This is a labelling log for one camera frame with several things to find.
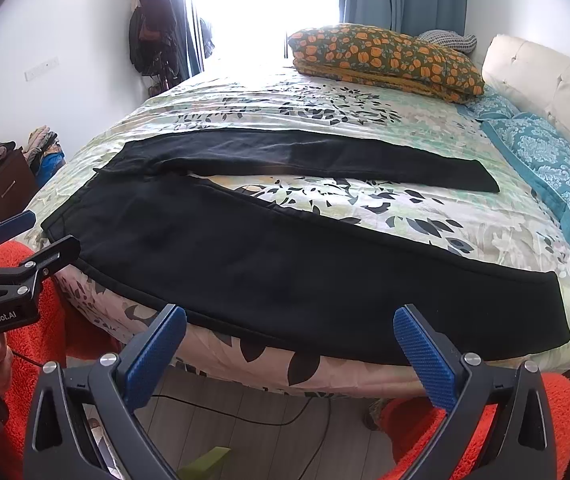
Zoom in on orange floral folded quilt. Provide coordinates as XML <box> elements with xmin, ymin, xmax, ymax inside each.
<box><xmin>288</xmin><ymin>24</ymin><xmax>484</xmax><ymax>104</ymax></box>

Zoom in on floral leaf bedspread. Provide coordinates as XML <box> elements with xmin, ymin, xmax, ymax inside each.
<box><xmin>18</xmin><ymin>67</ymin><xmax>570</xmax><ymax>396</ymax></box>

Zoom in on teal damask pillow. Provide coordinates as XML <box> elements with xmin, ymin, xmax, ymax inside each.
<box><xmin>481</xmin><ymin>113</ymin><xmax>570</xmax><ymax>245</ymax></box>

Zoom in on checkered grey pillow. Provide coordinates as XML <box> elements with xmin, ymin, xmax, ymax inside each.
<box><xmin>418</xmin><ymin>29</ymin><xmax>477</xmax><ymax>55</ymax></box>

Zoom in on white wall switch plate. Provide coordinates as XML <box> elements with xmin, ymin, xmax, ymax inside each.
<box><xmin>24</xmin><ymin>56</ymin><xmax>59</xmax><ymax>82</ymax></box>

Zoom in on pile of clothes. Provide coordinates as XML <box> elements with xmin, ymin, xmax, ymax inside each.
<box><xmin>23</xmin><ymin>126</ymin><xmax>66</xmax><ymax>188</ymax></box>

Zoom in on black pants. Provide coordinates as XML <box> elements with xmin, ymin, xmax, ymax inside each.
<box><xmin>42</xmin><ymin>128</ymin><xmax>570</xmax><ymax>365</ymax></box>

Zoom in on white tufted headboard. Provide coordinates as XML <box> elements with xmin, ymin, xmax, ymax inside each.
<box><xmin>482</xmin><ymin>35</ymin><xmax>570</xmax><ymax>141</ymax></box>

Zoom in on dark curtain left of window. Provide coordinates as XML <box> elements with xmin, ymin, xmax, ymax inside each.
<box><xmin>171</xmin><ymin>0</ymin><xmax>204</xmax><ymax>80</ymax></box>

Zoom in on dark clothes hanging on wall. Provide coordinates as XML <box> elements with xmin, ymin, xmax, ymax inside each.
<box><xmin>128</xmin><ymin>0</ymin><xmax>181</xmax><ymax>91</ymax></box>

